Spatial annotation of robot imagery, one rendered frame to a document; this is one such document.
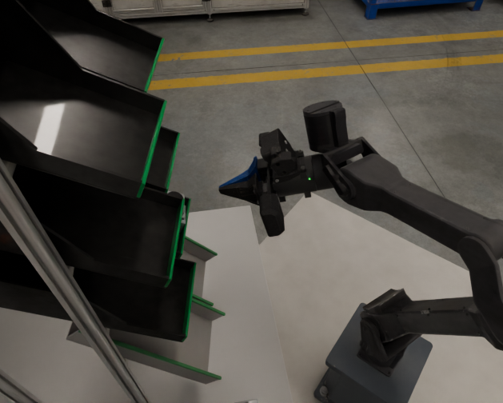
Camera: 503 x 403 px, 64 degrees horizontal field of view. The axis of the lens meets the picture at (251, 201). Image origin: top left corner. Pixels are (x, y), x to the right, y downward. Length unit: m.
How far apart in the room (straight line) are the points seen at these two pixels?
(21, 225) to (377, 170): 0.42
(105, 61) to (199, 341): 0.54
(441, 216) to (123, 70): 0.41
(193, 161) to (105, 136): 2.27
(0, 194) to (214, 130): 2.59
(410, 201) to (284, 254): 0.66
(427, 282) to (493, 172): 1.92
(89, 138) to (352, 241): 0.89
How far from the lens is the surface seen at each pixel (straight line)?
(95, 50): 0.56
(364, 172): 0.56
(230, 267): 1.10
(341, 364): 0.79
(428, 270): 1.19
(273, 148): 0.58
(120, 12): 4.48
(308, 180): 0.62
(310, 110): 0.60
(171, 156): 0.66
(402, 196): 0.53
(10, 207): 0.39
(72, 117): 0.44
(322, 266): 1.12
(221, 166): 2.63
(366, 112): 3.21
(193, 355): 0.83
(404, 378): 0.81
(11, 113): 0.43
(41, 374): 1.08
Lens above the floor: 1.78
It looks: 48 degrees down
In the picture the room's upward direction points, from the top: straight up
